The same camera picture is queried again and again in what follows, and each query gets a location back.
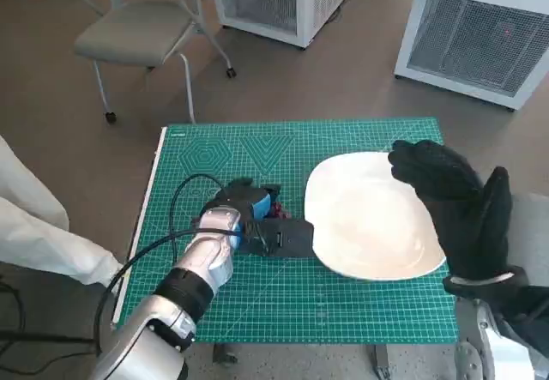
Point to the right robot hand, black glove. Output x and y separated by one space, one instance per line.
476 225

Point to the bare left robot hand, blue tape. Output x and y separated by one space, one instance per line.
246 195

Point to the red toy grape bunch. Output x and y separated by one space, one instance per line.
281 212

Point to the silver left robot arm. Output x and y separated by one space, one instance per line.
206 260

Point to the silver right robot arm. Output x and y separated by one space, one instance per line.
489 354

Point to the white plate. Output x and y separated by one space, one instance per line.
364 217

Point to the green cutting mat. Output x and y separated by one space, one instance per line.
257 294

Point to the grey table leg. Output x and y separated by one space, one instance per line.
381 360
225 352

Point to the white mesh cabinet, red light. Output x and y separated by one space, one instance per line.
467 41

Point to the grey chair with white armrests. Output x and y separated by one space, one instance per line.
128 32

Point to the person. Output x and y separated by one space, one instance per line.
34 234

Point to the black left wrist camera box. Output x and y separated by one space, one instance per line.
287 236

